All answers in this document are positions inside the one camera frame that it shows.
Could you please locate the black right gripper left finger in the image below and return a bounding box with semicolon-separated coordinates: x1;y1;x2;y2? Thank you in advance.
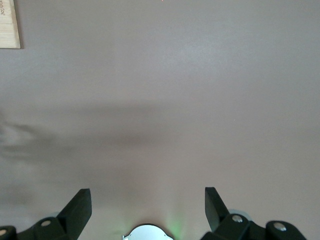
0;188;93;240

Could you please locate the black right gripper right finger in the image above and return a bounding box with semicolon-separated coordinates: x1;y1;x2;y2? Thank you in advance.
199;186;307;240

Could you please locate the bamboo cutting board, metal handle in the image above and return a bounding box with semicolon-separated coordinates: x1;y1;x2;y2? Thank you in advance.
0;0;22;50

